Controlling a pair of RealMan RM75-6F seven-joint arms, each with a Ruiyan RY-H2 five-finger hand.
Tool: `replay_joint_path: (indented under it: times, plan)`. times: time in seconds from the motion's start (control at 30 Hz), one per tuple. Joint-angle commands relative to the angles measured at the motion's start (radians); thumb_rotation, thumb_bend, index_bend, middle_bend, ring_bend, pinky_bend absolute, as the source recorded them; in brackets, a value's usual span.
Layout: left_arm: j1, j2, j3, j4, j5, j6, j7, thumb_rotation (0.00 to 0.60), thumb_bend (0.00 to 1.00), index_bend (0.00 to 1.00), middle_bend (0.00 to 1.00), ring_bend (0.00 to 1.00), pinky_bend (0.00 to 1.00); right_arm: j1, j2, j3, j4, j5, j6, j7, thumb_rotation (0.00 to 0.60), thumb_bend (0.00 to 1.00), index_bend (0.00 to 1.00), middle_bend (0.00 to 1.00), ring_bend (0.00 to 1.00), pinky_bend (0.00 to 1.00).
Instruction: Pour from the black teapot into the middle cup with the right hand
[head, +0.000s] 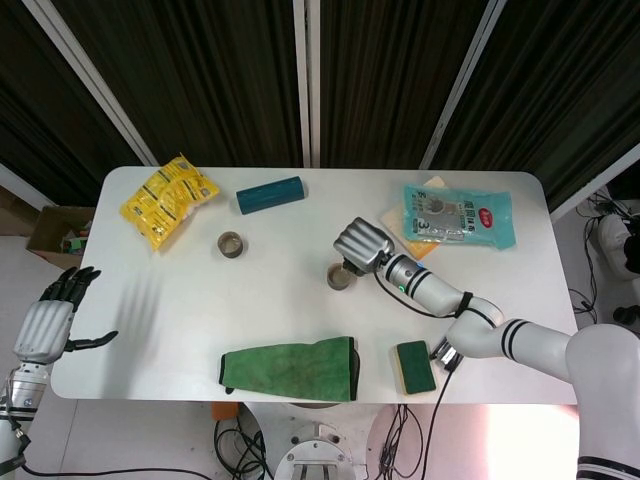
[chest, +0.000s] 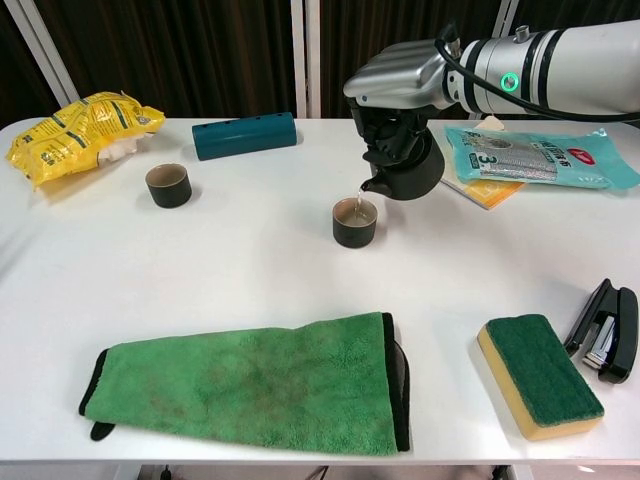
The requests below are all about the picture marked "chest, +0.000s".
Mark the white yellow paper packet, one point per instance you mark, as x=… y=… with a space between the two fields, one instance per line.
x=487 y=193

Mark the teal plastic package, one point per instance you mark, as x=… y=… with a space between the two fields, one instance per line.
x=540 y=155

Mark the teal rounded box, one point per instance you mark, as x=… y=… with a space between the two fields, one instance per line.
x=245 y=137

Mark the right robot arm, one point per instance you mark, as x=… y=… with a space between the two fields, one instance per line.
x=575 y=65

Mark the black teapot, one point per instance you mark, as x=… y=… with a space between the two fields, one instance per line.
x=415 y=180

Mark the black stapler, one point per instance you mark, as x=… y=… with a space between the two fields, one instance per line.
x=622 y=330

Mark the green microfiber towel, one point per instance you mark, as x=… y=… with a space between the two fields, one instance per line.
x=260 y=385

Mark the dark green cup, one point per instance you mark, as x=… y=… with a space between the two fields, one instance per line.
x=169 y=192
x=354 y=232

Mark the green yellow sponge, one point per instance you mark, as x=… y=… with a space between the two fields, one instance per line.
x=540 y=370

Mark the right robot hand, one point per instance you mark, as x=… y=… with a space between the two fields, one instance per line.
x=400 y=75

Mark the yellow snack bag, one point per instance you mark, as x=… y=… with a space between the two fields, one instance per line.
x=75 y=135

